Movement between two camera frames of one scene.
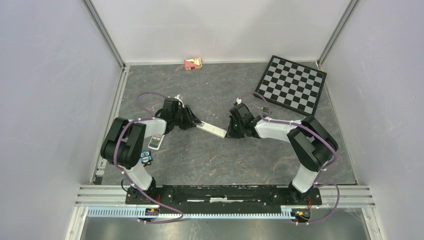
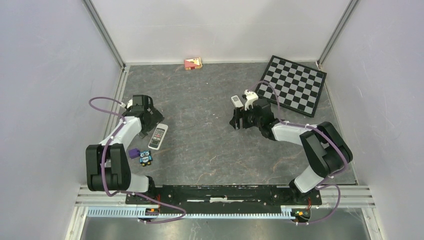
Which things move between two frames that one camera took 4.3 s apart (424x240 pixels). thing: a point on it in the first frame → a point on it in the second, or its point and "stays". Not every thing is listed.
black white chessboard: [291, 84] stays
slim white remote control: [212, 129] → [236, 101]
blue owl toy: [146, 158] stays
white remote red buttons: [156, 141] stays
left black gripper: [189, 113] → [156, 118]
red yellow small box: [194, 63] stays
